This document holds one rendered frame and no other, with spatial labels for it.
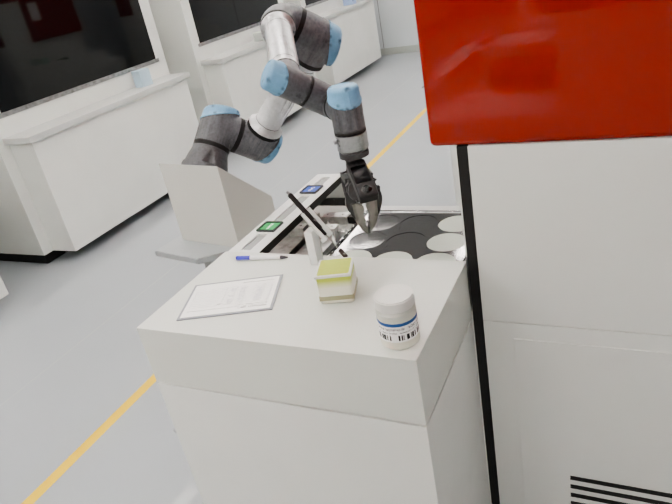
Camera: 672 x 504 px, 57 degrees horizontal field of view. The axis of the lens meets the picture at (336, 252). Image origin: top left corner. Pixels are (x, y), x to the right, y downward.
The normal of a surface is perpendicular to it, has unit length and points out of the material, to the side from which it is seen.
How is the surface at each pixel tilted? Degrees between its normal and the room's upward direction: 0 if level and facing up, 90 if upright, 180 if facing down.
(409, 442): 90
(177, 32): 90
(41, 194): 90
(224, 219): 90
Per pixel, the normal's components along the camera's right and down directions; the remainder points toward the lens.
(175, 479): -0.18, -0.88
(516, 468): -0.40, 0.47
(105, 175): 0.90, 0.04
